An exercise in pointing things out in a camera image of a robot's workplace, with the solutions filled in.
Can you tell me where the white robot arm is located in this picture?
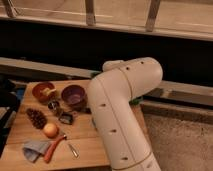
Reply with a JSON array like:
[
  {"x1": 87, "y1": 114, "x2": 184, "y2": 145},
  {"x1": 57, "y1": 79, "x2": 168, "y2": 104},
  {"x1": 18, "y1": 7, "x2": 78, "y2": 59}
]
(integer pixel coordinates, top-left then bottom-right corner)
[{"x1": 87, "y1": 57, "x2": 163, "y2": 171}]

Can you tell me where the small metal cup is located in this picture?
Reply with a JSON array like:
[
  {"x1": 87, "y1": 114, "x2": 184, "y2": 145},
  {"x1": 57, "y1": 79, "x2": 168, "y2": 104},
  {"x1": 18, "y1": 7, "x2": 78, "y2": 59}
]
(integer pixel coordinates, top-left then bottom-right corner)
[{"x1": 48, "y1": 101, "x2": 60, "y2": 116}]

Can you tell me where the black marker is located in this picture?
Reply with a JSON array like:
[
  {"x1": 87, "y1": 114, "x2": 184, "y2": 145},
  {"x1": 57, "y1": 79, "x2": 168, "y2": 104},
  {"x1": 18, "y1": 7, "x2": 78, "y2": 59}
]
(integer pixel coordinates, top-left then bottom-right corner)
[{"x1": 83, "y1": 108, "x2": 91, "y2": 114}]

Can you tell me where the green plastic bin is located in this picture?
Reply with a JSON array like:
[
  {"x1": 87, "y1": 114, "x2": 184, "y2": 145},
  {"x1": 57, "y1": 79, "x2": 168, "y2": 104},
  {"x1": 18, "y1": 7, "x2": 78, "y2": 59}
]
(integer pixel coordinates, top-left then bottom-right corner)
[{"x1": 90, "y1": 72, "x2": 143, "y2": 105}]

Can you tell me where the purple bowl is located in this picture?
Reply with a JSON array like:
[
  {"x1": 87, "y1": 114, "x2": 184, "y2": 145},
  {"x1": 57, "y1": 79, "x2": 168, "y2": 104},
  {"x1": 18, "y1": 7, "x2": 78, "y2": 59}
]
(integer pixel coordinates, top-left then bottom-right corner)
[{"x1": 61, "y1": 85, "x2": 87, "y2": 107}]

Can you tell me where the black small box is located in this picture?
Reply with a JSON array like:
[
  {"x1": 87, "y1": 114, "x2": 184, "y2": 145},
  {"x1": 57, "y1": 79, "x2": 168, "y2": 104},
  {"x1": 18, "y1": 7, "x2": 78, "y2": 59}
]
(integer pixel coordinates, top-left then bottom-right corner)
[{"x1": 59, "y1": 113, "x2": 73, "y2": 125}]

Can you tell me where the yellow object in orange bowl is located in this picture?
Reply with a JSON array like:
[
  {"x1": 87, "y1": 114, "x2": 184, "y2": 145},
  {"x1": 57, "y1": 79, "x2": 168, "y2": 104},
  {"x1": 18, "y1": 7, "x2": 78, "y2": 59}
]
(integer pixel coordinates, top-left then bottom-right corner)
[{"x1": 42, "y1": 88, "x2": 56, "y2": 96}]

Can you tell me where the orange bowl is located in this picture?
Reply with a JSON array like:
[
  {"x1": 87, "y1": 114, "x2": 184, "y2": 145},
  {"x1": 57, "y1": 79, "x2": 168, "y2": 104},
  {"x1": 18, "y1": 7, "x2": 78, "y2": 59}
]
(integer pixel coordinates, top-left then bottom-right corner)
[{"x1": 32, "y1": 82, "x2": 56, "y2": 103}]

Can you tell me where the orange fruit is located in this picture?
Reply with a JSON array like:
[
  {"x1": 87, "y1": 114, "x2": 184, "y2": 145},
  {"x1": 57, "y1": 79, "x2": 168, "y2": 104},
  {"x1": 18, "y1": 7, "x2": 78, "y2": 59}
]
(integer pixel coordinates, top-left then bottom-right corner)
[{"x1": 43, "y1": 123, "x2": 58, "y2": 138}]

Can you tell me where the small metal utensil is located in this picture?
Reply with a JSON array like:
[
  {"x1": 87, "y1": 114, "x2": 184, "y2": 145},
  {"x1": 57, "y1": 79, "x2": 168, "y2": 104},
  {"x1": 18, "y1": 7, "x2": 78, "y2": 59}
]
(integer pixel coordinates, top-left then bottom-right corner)
[{"x1": 68, "y1": 144, "x2": 79, "y2": 158}]

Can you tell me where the blue grey cloth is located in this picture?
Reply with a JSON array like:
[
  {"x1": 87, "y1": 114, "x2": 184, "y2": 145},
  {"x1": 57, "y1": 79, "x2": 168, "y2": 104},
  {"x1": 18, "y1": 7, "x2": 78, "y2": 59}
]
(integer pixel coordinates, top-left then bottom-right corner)
[{"x1": 22, "y1": 140, "x2": 50, "y2": 163}]

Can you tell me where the red handled tool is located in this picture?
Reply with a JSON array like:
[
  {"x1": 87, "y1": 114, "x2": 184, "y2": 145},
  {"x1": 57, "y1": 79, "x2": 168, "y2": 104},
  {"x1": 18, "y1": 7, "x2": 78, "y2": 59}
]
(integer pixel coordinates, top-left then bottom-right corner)
[{"x1": 43, "y1": 134, "x2": 67, "y2": 163}]

